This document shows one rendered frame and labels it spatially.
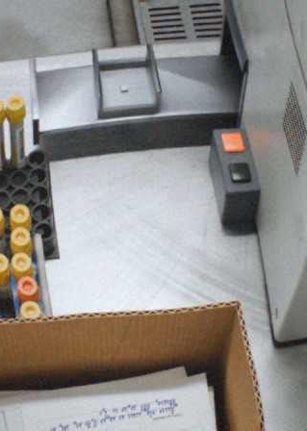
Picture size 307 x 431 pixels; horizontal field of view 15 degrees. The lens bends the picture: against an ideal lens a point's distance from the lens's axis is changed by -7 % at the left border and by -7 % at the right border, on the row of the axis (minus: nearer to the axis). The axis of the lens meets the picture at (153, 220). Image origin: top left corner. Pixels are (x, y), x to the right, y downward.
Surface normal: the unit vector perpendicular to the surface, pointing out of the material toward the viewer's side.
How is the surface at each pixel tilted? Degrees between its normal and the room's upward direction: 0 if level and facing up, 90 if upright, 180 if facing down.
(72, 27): 0
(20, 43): 0
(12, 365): 88
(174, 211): 0
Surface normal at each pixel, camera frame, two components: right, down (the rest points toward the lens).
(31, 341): 0.18, 0.83
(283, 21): -0.99, 0.10
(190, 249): 0.04, -0.49
